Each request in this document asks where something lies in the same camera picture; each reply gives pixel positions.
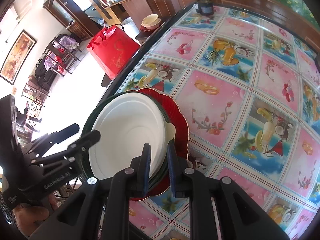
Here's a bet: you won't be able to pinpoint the cream foam plate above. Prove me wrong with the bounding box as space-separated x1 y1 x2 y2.
88 92 176 181

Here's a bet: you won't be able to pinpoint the dark green plastic bowl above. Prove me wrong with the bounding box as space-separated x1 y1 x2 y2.
81 90 171 193

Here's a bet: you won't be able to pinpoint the large red flower plate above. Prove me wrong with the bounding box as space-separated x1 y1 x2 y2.
137 88 189 197

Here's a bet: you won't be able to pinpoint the cream bowls on stool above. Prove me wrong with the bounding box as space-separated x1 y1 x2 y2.
142 14 161 30

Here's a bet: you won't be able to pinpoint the person's left hand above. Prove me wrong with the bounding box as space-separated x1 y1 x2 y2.
13 204 49 237

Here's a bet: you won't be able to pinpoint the dark wooden side table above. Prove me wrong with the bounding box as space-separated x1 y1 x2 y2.
101 74 112 88

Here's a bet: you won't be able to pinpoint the wooden chair with clothes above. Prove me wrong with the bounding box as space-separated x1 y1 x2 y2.
35 33 81 92

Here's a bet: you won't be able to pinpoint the red paper gift bag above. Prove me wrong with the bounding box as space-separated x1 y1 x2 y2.
87 24 140 80

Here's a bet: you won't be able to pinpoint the fruit pattern tablecloth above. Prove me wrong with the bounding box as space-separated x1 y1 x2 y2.
118 4 319 239

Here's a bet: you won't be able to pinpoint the dark wooden stool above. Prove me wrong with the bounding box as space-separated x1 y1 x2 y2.
135 17 170 44

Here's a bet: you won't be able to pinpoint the small black motor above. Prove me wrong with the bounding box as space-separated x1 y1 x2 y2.
196 0 214 16

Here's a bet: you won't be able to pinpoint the framed wall painting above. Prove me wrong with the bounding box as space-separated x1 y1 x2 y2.
1 30 37 85

